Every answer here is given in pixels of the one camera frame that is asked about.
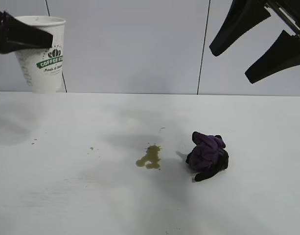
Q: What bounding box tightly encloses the brown coffee spill puddle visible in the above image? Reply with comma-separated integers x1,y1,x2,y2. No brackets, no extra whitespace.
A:
136,144,162,171

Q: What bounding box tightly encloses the white paper coffee cup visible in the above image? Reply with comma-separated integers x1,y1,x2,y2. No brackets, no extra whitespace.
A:
14,16,67,94

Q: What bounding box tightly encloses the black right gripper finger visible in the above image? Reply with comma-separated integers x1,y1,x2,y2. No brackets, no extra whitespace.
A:
244,29,300,85
208,0,272,57

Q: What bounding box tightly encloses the purple and black cloth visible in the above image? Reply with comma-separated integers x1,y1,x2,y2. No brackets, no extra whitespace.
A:
185,131,230,182

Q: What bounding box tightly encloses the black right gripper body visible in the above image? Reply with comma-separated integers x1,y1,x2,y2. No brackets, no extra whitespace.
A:
262,0,300,40

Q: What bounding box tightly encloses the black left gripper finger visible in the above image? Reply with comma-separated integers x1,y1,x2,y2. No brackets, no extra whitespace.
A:
0,11,54,55

